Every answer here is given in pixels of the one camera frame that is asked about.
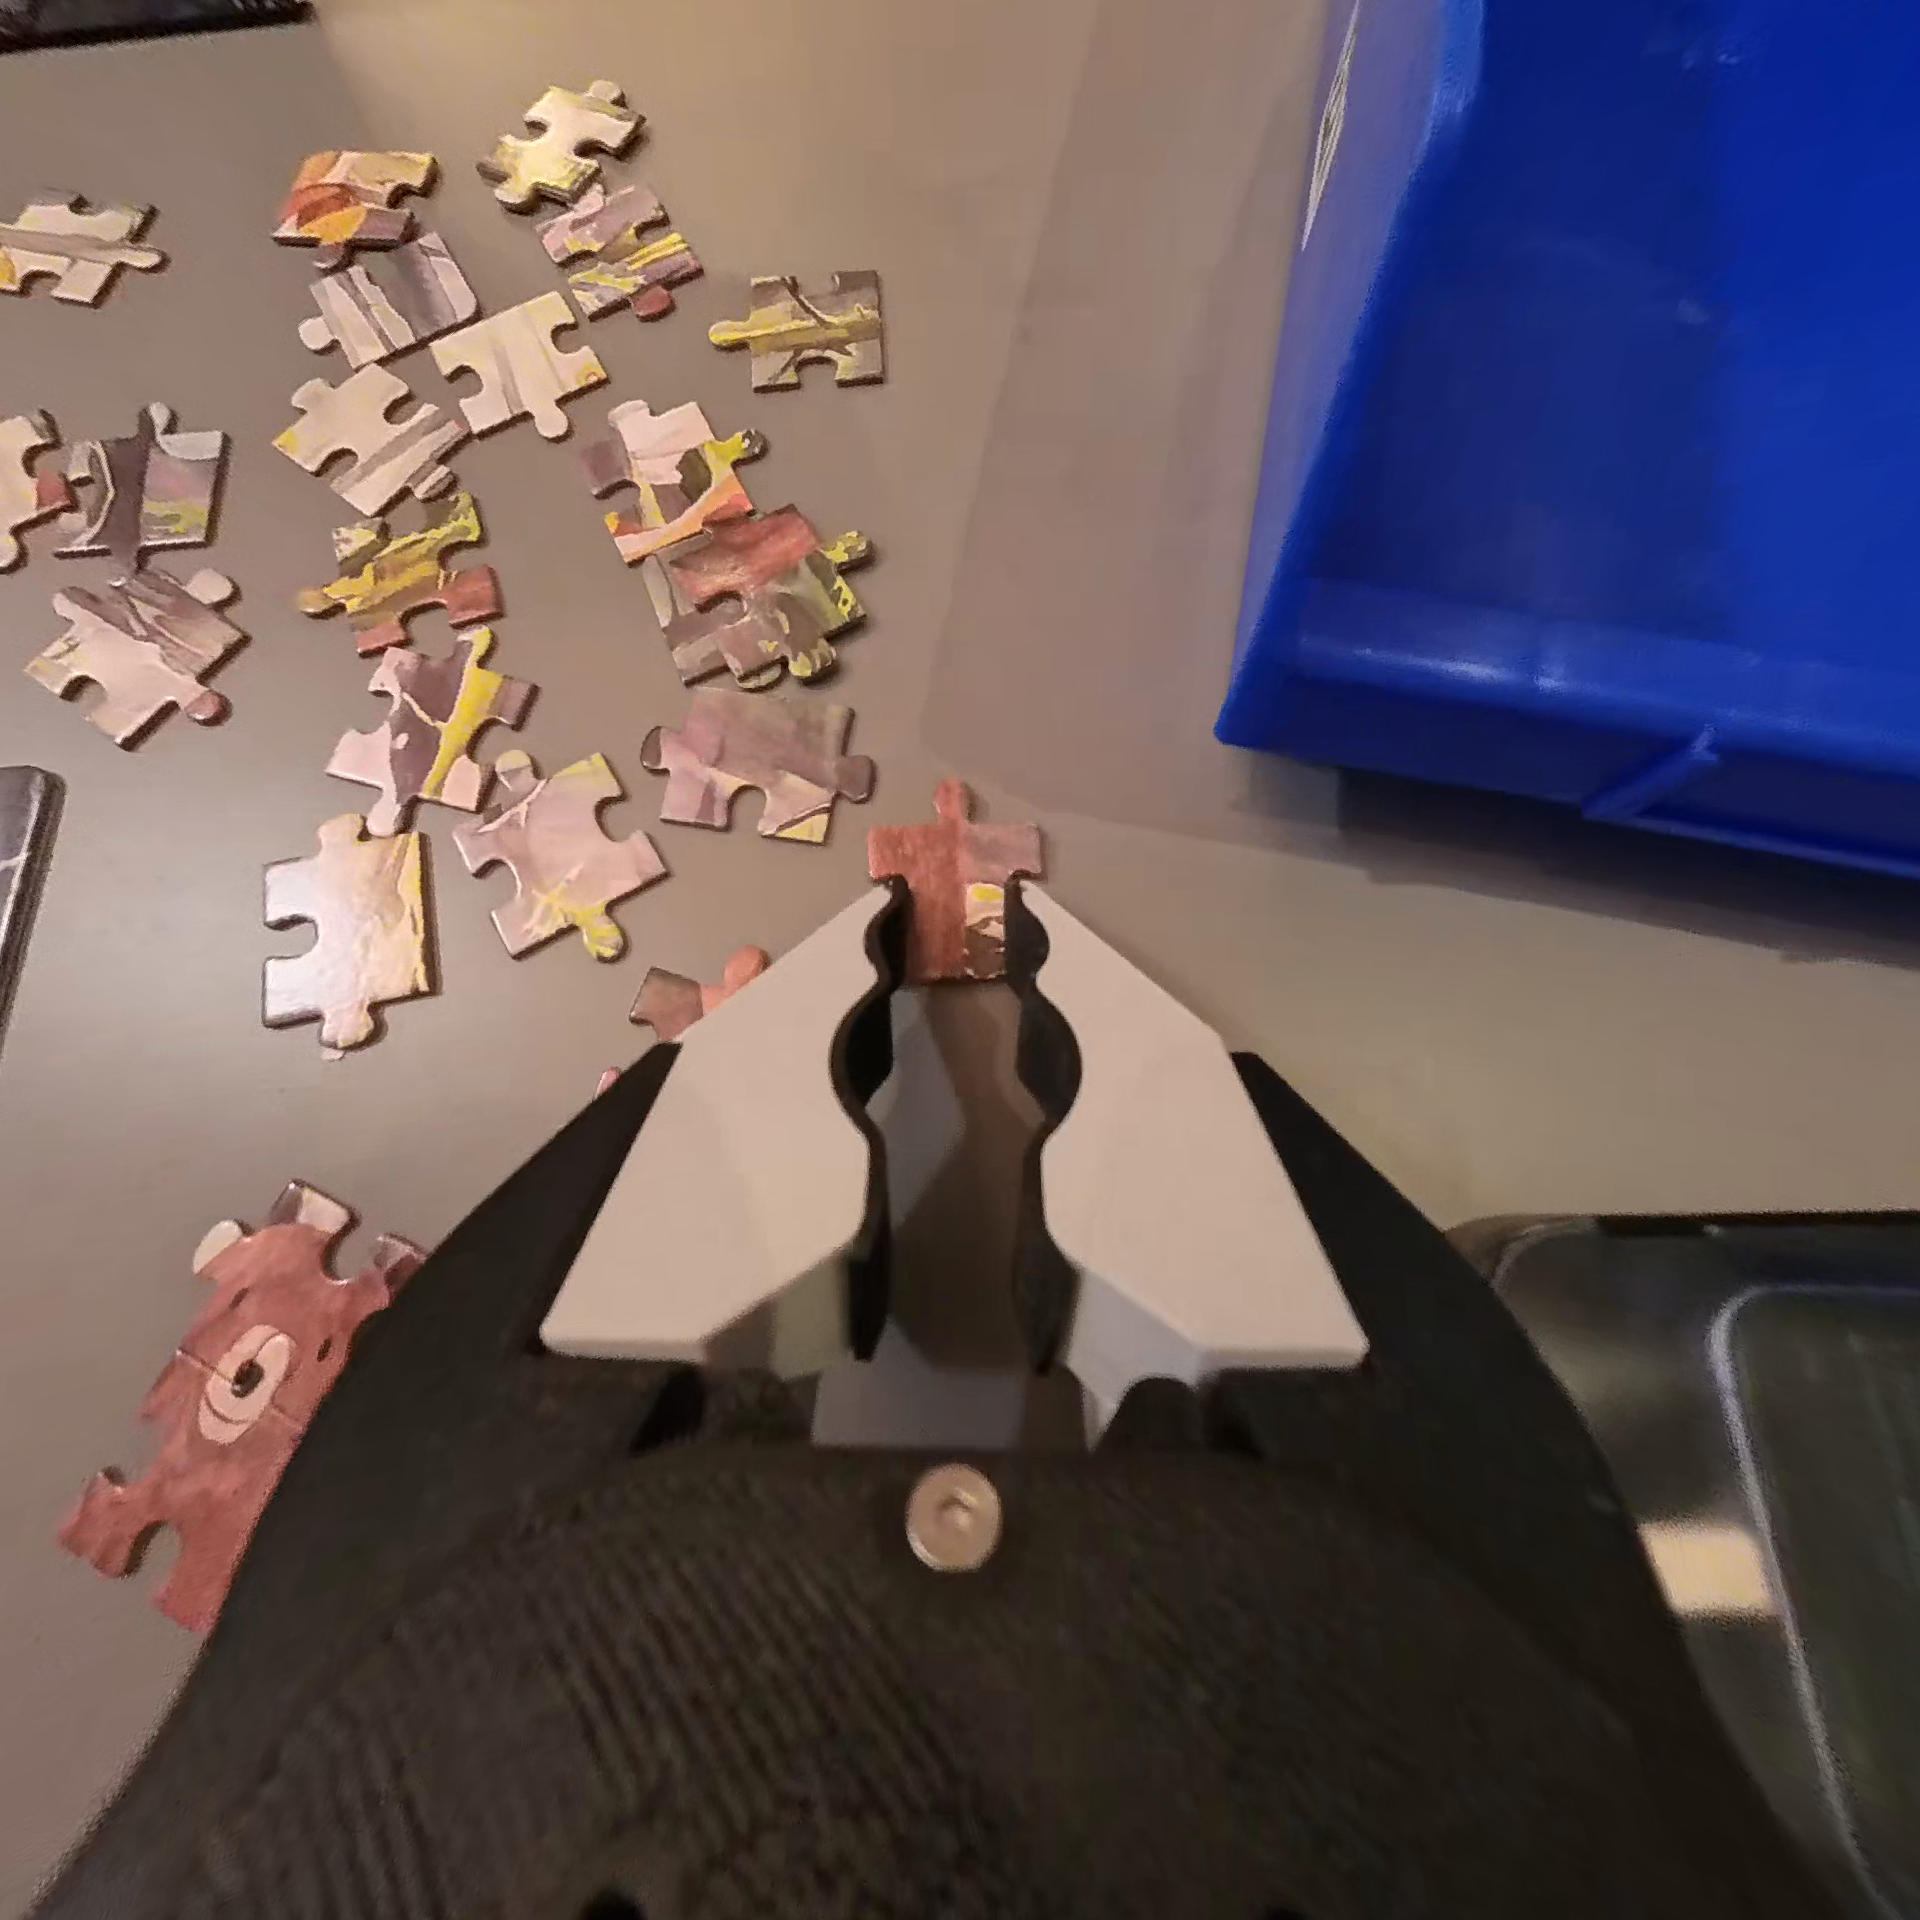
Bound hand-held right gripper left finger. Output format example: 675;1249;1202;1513
538;884;911;1366

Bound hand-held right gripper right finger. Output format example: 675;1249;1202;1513
1007;882;1375;1382

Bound brown and yellow puzzle piece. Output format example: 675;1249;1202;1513
866;780;1047;987

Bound printed frame puzzle tray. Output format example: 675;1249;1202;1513
0;766;68;1052

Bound scattered loose puzzle pieces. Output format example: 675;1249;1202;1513
0;83;888;1052

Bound joined bear face puzzle pieces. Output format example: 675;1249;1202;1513
58;1179;429;1634

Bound metal tray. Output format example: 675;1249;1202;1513
1442;1212;1920;1920

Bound blue plastic bin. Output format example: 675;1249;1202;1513
1212;0;1920;875

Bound illustrated puzzle box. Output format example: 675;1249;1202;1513
0;0;314;58

